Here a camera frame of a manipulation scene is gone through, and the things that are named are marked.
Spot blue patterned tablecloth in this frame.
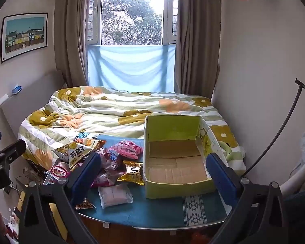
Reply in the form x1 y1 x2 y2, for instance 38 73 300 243
76 133 234 230

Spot purple pink snack packet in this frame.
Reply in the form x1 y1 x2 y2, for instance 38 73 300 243
91 149 127 188

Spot orange snack packet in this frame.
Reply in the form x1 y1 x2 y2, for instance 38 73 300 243
75 198 96 210

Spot window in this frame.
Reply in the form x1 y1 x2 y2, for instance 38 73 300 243
88 0 180 46

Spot pink round snack packet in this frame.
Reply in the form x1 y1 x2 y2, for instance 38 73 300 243
109 140 144 161

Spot silver chips packet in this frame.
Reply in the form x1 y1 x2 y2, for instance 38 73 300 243
52 144 72 162
67 142 93 169

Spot framed picture of houses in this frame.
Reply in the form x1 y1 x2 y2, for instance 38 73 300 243
0 13 48 64

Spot black curved stand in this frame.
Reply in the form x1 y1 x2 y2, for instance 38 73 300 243
240 78 305 177

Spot brown curtain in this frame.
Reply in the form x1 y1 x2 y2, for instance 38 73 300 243
53 0 102 88
174 0 221 99

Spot floral striped quilt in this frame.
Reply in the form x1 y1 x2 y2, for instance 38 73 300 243
18 86 247 177

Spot gold snack packet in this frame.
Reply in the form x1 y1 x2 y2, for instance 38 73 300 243
117 161 144 186

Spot yellow-green cardboard box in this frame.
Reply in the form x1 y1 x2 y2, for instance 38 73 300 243
142 115 230 199

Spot blue red snack packet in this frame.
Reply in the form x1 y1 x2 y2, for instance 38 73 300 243
42 173 57 186

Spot red white printed paper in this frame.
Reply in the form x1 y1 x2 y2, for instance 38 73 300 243
4 207 23 242

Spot yellow paper bag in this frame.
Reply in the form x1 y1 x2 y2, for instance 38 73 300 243
48 203 68 241

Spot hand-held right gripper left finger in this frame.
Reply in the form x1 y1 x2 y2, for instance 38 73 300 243
16 152 102 244

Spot white pink snack packet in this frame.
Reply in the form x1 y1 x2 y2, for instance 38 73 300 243
98 183 134 209

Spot red label pink packet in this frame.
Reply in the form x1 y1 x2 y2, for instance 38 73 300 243
49 161 72 181

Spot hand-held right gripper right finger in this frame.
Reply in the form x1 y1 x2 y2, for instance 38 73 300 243
205 152 288 244

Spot cream orange cake packet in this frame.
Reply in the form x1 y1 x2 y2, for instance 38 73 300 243
75 132 107 153

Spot light blue cloth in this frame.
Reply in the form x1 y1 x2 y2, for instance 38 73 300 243
87 44 176 93

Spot tangled cables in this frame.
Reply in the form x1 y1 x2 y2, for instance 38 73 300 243
14 166 45 204

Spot grey headboard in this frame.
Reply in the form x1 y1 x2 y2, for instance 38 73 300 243
0 70 66 143

